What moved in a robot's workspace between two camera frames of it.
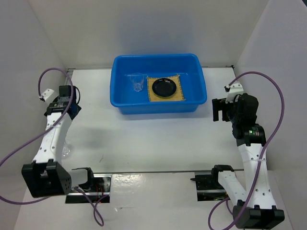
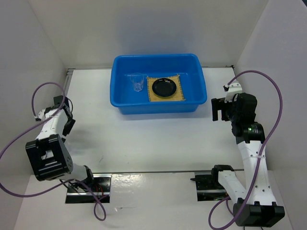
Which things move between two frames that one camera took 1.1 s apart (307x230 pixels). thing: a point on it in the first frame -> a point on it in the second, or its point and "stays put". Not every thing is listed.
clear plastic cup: (137, 79) stays put
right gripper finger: (226, 112) stays put
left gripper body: (78, 107) -> (70, 118)
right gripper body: (235, 116) stays put
